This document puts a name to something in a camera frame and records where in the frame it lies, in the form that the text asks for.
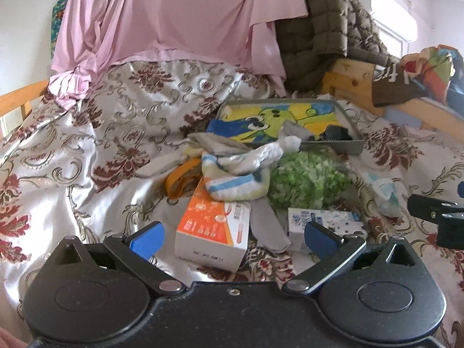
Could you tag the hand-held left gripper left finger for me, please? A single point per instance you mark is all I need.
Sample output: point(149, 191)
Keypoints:
point(147, 242)

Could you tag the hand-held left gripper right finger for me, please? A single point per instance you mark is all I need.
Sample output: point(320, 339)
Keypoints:
point(319, 241)

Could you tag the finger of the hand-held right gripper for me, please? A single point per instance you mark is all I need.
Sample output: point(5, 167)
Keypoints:
point(461, 189)
point(435, 208)

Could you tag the grey tray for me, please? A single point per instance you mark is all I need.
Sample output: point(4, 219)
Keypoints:
point(348, 136)

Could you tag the white blue box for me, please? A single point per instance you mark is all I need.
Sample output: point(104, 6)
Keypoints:
point(333, 221)

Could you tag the blue white plastic packet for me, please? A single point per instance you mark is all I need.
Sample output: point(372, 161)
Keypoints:
point(386, 194)

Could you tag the orange white box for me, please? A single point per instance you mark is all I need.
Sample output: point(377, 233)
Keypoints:
point(210, 232)

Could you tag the floral bedspread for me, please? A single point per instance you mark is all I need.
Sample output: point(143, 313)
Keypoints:
point(108, 152)

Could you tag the colourful cloth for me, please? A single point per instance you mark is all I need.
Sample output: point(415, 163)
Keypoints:
point(438, 72)

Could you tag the brown printed cloth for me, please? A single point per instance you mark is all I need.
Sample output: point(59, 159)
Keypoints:
point(395, 85)

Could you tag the yellow blue cartoon towel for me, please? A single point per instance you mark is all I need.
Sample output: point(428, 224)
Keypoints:
point(268, 119)

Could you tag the white air conditioner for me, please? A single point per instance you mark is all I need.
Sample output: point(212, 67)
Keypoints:
point(391, 14)

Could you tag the olive quilted jacket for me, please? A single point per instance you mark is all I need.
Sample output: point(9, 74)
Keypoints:
point(319, 32)

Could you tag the pink sheet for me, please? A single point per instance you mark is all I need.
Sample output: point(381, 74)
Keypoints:
point(174, 18)

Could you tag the teal patterned cloth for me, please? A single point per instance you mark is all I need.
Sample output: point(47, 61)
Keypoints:
point(58, 25)

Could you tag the wooden bed frame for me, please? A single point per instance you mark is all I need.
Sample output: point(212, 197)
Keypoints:
point(353, 76)

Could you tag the wooden rail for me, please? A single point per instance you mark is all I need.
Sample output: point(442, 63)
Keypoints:
point(21, 96)

